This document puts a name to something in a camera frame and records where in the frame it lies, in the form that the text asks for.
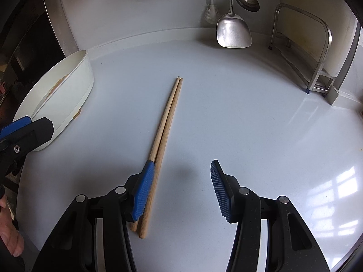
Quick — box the black gas stove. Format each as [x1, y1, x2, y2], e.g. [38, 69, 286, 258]
[0, 0, 71, 91]

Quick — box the tapered wooden chopstick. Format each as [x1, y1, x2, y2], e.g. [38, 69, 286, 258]
[139, 78, 184, 239]

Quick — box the steel spatula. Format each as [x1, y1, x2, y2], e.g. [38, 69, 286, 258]
[216, 0, 253, 49]

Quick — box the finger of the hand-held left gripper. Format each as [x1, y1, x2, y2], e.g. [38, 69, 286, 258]
[6, 117, 54, 155]
[0, 115, 32, 144]

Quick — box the cream cutting board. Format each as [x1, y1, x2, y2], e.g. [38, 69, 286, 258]
[281, 0, 358, 77]

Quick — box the person's left hand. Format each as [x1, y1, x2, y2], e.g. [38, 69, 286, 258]
[0, 196, 25, 257]

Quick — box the white dish brush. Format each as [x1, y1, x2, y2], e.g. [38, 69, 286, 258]
[204, 0, 219, 24]

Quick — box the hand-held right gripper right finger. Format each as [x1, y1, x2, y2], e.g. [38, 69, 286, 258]
[210, 159, 331, 272]

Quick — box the steel cutting board rack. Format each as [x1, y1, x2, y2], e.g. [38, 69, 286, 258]
[268, 3, 335, 95]

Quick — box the bundle of wooden chopsticks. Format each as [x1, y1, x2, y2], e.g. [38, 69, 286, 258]
[130, 76, 181, 232]

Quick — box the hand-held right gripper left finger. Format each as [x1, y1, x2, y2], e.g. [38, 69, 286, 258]
[31, 160, 155, 272]

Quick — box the white round basin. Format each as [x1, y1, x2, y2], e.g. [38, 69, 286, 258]
[13, 49, 95, 151]

